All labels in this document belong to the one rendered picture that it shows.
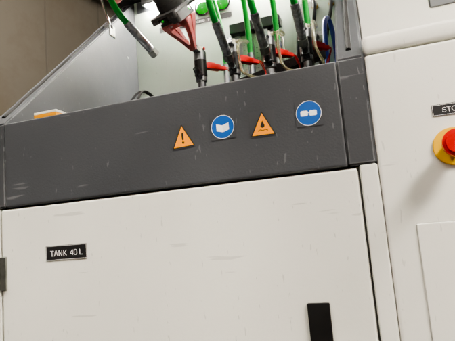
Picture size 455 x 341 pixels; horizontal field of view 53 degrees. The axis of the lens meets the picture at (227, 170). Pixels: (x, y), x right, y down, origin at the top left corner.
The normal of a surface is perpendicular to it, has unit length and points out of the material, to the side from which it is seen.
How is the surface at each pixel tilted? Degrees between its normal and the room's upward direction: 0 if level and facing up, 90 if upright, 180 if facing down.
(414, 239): 90
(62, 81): 90
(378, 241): 90
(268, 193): 90
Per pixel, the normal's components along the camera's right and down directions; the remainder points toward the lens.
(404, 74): -0.32, -0.10
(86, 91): 0.95, -0.12
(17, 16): 0.83, -0.14
